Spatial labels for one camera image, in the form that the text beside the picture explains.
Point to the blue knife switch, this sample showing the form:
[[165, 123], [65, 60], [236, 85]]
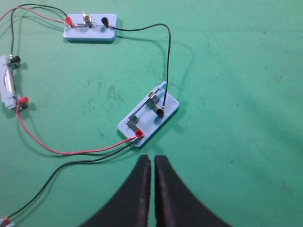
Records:
[[149, 115]]

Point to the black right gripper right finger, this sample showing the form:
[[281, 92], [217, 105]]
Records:
[[175, 204]]

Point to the blue bulb holder board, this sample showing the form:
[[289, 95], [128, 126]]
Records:
[[89, 28]]

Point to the black wire rheostat to switch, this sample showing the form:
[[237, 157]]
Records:
[[60, 168]]

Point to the black wire bulb to switch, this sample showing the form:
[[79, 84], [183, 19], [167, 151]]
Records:
[[138, 60]]

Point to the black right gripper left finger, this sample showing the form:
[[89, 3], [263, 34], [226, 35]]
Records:
[[129, 206]]

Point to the blue battery holder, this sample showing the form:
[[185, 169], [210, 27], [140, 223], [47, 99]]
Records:
[[8, 94]]

